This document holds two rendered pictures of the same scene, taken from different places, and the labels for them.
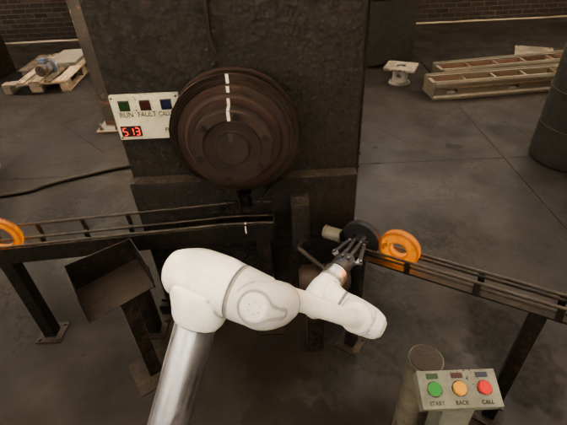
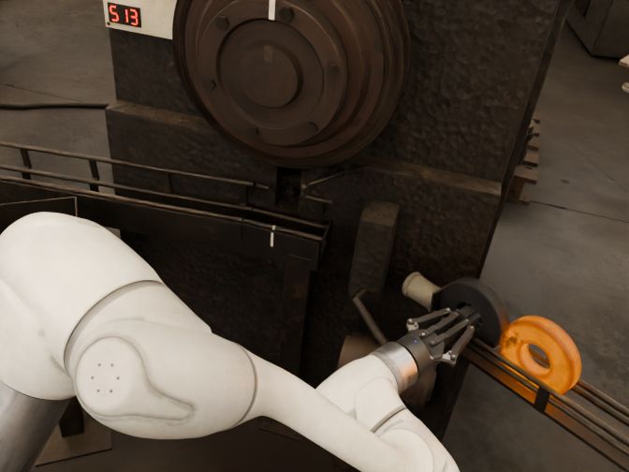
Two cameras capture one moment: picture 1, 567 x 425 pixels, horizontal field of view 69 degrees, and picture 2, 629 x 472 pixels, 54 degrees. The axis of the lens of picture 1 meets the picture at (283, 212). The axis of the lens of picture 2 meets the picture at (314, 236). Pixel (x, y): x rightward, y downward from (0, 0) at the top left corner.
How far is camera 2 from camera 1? 0.39 m
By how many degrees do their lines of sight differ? 9
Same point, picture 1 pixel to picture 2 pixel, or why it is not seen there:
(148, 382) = (53, 445)
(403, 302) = (530, 456)
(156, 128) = (165, 19)
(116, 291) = not seen: hidden behind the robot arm
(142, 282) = not seen: hidden behind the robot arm
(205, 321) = (32, 373)
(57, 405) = not seen: outside the picture
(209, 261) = (78, 249)
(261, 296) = (131, 356)
